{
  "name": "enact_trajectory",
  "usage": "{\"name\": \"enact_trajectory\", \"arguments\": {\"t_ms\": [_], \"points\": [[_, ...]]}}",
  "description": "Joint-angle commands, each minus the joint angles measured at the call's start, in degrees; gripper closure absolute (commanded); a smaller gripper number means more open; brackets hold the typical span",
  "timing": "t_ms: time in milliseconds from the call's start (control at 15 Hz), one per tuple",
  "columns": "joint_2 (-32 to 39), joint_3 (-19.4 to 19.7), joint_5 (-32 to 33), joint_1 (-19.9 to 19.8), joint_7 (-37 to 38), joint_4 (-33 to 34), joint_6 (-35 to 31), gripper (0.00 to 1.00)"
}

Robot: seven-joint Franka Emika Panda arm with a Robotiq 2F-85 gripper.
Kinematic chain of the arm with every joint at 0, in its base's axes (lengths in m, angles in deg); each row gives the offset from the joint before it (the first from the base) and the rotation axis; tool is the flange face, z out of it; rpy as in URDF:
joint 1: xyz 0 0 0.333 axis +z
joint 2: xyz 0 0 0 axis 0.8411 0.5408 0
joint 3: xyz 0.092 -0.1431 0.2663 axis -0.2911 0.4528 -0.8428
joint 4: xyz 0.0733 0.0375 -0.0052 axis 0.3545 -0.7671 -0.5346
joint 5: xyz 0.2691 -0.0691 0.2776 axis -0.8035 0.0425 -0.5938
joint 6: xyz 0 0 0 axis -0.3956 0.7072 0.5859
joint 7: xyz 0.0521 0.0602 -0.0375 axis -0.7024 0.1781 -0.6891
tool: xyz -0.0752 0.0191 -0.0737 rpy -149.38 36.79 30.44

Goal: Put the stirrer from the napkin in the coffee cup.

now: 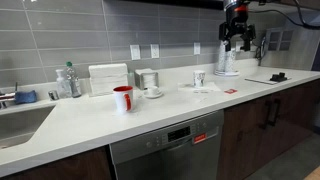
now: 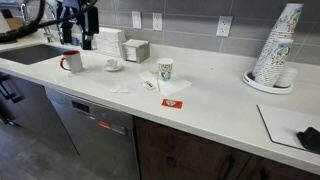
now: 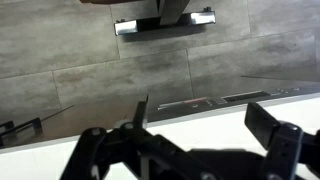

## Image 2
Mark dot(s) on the white sugar packet red stripe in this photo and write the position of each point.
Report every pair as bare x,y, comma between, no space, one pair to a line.
149,85

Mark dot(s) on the tall stack of paper cups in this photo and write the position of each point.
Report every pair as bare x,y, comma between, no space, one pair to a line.
283,29

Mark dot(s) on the stainless steel dishwasher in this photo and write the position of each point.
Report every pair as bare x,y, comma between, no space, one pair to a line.
103,136

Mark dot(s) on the small white saucer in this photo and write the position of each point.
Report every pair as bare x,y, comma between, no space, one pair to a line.
110,69

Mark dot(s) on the white round tray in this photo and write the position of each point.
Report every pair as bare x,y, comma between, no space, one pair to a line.
248,79

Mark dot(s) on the short stack of paper cups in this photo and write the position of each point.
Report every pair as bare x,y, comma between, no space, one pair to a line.
272,65

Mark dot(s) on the white outlet left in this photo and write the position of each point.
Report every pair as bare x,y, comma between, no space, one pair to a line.
157,21

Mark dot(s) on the dark wood cabinet door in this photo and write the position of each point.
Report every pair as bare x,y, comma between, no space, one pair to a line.
169,154

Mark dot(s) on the white outlet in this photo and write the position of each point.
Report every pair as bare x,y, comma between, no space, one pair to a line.
157,21
224,26

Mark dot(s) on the stack of white paper towels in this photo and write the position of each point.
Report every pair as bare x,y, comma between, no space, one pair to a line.
109,41

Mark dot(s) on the white cutting mat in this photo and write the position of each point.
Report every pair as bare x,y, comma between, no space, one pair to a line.
283,125

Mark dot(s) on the white light switch plate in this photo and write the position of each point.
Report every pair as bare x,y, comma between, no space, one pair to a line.
136,20

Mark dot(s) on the metal napkin holder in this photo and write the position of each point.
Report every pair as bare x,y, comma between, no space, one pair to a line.
136,50

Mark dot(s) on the white outlet right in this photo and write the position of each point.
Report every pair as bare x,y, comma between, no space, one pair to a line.
224,26

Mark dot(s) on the small white espresso cup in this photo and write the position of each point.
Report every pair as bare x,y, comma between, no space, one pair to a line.
112,63

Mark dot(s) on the white napkin on counter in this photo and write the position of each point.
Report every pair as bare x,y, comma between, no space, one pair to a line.
173,85

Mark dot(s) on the black object on mat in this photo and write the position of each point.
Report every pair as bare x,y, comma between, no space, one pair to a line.
310,139

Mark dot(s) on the white coffee stirrer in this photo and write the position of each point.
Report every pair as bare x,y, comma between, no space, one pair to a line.
158,85

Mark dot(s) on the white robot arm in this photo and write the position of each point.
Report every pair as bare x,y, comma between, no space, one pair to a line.
83,14

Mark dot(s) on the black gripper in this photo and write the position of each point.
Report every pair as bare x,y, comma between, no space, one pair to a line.
90,27

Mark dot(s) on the clear plastic wrapper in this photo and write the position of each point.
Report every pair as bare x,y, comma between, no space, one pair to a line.
125,86

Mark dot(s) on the white mug red handle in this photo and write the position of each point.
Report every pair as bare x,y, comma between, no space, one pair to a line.
71,61

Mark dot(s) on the stack of white lids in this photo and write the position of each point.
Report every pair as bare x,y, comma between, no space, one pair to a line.
286,77

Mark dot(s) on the patterned paper coffee cup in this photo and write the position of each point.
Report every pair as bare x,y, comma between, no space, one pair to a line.
165,66

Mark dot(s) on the wooden cutting board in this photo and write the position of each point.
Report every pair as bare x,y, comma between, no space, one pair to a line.
14,23

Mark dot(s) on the steel sink basin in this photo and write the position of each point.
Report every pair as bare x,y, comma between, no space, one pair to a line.
32,54

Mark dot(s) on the chrome faucet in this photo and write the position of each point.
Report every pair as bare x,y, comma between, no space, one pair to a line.
29,12

